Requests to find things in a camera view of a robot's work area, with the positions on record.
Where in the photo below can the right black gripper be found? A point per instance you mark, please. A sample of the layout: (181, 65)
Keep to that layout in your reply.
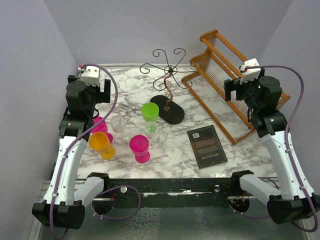
(231, 85)

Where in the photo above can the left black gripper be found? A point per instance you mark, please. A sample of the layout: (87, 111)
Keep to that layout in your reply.
(102, 96)

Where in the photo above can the clear wine glass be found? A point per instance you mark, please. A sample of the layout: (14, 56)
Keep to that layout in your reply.
(118, 125)
(151, 131)

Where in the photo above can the green plastic wine glass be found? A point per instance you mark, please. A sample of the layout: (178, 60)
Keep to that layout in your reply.
(150, 112)

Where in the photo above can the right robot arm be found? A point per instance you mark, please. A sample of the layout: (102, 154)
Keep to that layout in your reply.
(296, 199)

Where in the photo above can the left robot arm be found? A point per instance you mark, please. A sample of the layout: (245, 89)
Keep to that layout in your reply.
(64, 206)

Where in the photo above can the pink wine glass left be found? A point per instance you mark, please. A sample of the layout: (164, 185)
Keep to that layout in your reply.
(102, 127)

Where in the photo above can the pink wine glass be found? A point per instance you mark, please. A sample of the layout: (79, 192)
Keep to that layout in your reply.
(139, 145)
(102, 127)

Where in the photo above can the wooden dish rack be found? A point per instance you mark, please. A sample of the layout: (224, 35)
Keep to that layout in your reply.
(239, 109)

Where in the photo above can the orange plastic wine glass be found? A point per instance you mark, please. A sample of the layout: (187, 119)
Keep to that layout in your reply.
(100, 143)

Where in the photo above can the pink wine glass front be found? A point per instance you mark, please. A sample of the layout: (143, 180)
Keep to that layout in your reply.
(139, 145)

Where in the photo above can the metal wine glass rack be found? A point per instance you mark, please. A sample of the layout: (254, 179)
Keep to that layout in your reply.
(169, 111)

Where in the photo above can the black book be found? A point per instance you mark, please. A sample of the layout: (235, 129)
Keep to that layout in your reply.
(206, 146)

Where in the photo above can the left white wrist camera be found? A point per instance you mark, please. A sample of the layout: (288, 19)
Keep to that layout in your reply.
(90, 75)

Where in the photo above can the black mounting rail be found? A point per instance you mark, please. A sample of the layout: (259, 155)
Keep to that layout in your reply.
(167, 192)

